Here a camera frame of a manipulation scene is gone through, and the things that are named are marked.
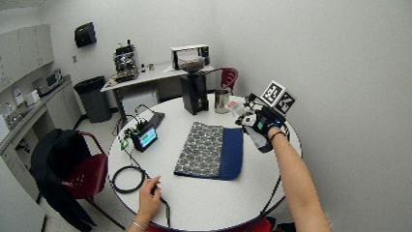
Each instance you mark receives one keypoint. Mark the wall outlet plate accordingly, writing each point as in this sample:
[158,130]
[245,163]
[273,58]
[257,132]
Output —
[74,59]

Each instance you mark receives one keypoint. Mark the steel milk jug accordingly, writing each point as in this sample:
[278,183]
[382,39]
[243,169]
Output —
[222,101]

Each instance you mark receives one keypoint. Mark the white wall cabinets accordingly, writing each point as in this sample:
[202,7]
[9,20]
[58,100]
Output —
[23,53]

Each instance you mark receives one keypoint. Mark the small dark bottle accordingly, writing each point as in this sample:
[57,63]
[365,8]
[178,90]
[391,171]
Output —
[143,68]

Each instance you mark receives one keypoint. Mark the blue patterned folded cloth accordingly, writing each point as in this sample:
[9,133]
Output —
[210,151]

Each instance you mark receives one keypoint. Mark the chrome espresso machine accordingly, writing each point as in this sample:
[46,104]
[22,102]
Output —
[126,63]

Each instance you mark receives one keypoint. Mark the black trash bin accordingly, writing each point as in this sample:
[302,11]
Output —
[93,99]

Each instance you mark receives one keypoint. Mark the black jacket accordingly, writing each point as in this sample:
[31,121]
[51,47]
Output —
[57,174]

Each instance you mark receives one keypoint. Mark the white box appliance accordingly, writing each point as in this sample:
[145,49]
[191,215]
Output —
[197,51]

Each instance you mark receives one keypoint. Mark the black wall dispenser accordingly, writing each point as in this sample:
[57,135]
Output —
[85,34]

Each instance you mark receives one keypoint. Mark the black coffee grinder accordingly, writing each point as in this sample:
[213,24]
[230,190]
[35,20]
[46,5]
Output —
[194,90]

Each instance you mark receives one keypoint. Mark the white cube of black markers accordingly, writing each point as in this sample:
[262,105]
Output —
[278,96]

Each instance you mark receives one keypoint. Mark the small pale bottle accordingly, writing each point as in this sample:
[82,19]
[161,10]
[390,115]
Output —
[151,67]

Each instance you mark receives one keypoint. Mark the small black screen device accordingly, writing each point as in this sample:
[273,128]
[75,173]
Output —
[146,138]

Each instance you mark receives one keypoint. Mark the black wristband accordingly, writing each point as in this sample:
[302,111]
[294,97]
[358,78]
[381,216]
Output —
[277,134]

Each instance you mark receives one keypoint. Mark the red metal chair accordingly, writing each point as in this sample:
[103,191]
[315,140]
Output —
[227,77]
[258,226]
[89,174]

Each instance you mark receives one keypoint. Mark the counter with lower cabinets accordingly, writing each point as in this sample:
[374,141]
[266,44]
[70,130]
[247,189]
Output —
[33,122]

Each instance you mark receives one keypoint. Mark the grey microwave oven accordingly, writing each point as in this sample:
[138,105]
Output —
[49,81]

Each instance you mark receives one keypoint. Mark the grey side table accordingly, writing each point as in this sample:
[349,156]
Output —
[146,80]

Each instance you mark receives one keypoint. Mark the black power adapter box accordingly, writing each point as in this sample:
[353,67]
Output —
[157,118]

